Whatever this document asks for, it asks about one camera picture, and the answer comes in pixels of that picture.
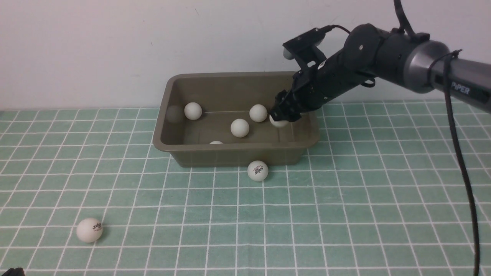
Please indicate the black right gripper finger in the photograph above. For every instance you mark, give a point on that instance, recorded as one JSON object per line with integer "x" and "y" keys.
{"x": 285, "y": 112}
{"x": 283, "y": 100}

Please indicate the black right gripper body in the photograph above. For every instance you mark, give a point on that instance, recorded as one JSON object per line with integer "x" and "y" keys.
{"x": 310, "y": 90}

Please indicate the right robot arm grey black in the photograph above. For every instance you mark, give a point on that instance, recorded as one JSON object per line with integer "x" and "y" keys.
{"x": 415, "y": 63}

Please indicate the olive plastic storage bin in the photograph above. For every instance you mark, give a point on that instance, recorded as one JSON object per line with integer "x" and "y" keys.
{"x": 225, "y": 97}

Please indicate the white ball by bin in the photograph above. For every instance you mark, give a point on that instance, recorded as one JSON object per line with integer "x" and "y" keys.
{"x": 257, "y": 171}

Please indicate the green checkered table mat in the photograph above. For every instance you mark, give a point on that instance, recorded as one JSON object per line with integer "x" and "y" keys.
{"x": 380, "y": 194}

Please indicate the black object bottom left corner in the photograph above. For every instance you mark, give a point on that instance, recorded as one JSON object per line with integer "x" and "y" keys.
{"x": 14, "y": 272}

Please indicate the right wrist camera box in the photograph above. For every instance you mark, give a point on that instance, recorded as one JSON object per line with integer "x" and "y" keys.
{"x": 304, "y": 49}

